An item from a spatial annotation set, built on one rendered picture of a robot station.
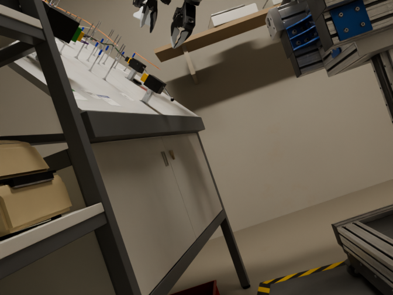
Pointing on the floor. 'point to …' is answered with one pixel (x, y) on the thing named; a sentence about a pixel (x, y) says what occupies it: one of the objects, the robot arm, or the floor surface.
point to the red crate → (209, 288)
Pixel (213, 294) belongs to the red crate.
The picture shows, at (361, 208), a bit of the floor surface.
